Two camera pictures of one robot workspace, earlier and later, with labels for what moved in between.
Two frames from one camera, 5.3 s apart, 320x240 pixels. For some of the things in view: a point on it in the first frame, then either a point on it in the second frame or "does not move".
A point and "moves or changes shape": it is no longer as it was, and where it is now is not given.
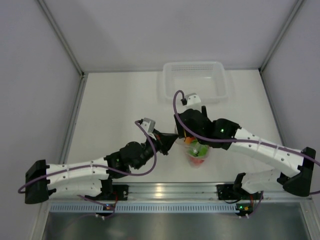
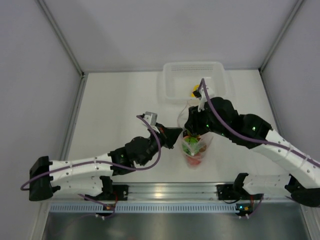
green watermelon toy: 197,149 moves or changes shape
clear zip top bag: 196,152 does not move
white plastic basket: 207,79 does not move
